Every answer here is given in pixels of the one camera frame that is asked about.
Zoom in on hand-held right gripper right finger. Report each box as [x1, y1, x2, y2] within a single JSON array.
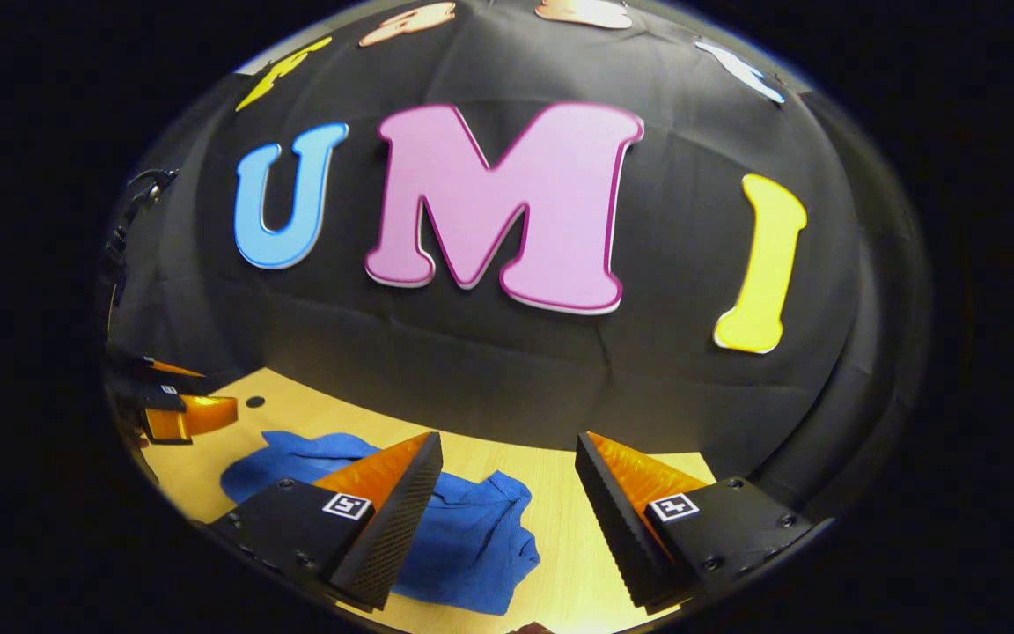
[[574, 431, 814, 613]]

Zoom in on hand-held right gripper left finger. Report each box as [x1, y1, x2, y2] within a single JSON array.
[[208, 431, 445, 613]]

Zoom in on blue button shirt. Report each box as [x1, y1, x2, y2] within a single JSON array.
[[220, 430, 542, 616]]

